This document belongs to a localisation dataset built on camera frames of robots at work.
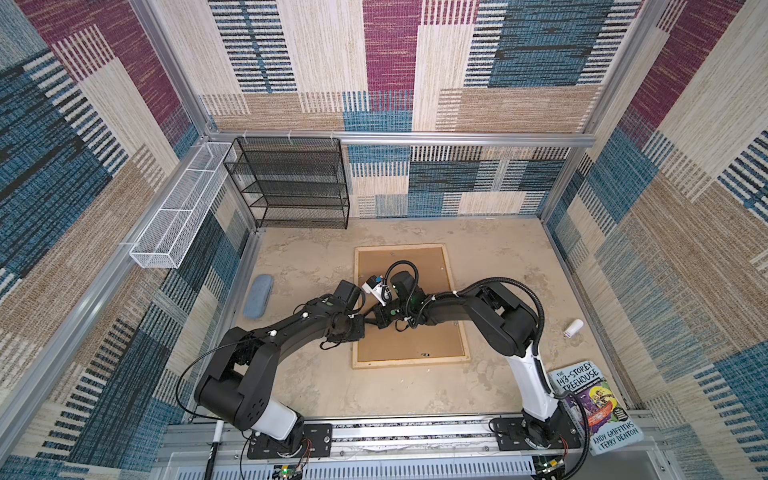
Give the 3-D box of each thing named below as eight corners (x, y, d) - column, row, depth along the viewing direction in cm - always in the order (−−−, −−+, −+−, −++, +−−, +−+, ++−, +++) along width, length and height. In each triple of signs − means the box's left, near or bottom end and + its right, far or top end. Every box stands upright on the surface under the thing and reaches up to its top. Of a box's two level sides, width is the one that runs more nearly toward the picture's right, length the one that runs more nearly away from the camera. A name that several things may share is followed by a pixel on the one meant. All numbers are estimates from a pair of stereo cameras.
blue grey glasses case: (244, 319, 97) (241, 315, 94) (257, 279, 106) (254, 274, 104) (263, 319, 97) (260, 315, 94) (274, 279, 106) (272, 274, 104)
